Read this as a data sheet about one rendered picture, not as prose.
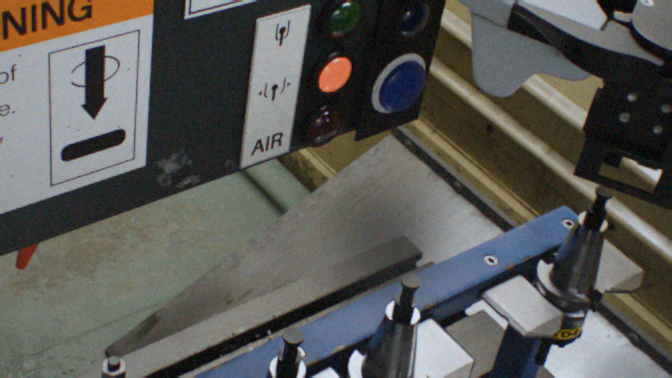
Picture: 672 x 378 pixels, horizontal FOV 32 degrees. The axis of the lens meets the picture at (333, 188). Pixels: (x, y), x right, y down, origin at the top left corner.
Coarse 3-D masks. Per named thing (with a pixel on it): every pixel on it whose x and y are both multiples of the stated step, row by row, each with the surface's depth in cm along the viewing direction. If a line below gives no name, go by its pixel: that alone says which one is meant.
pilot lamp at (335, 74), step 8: (328, 64) 56; (336, 64) 56; (344, 64) 57; (328, 72) 56; (336, 72) 56; (344, 72) 57; (320, 80) 56; (328, 80) 56; (336, 80) 57; (344, 80) 57; (328, 88) 57; (336, 88) 57
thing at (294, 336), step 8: (288, 328) 81; (296, 328) 81; (288, 336) 80; (296, 336) 80; (288, 344) 80; (296, 344) 80; (280, 352) 82; (288, 352) 81; (296, 352) 81; (280, 360) 81; (288, 360) 81; (296, 360) 82; (280, 368) 82; (288, 368) 81; (296, 368) 82; (288, 376) 82
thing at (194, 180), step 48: (288, 0) 52; (192, 48) 50; (240, 48) 52; (336, 48) 56; (192, 96) 52; (240, 96) 54; (336, 96) 59; (192, 144) 54; (240, 144) 56; (96, 192) 52; (144, 192) 54; (0, 240) 50
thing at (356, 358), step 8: (352, 360) 93; (360, 360) 93; (416, 360) 94; (352, 368) 93; (360, 368) 93; (416, 368) 94; (424, 368) 94; (352, 376) 92; (360, 376) 92; (416, 376) 93; (424, 376) 93
